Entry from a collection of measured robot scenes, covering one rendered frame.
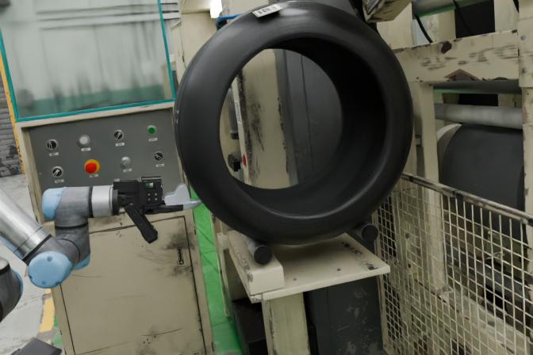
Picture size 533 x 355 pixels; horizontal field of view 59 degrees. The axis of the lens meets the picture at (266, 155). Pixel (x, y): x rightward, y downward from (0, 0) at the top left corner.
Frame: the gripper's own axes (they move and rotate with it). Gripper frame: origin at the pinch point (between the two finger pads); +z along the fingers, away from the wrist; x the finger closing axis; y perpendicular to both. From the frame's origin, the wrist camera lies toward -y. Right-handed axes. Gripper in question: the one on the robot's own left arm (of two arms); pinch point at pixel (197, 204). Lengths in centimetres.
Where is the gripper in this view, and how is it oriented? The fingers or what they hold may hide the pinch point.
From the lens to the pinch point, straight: 120.4
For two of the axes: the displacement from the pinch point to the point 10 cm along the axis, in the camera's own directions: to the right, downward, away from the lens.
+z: 9.7, -0.3, 2.2
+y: 0.0, -9.9, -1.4
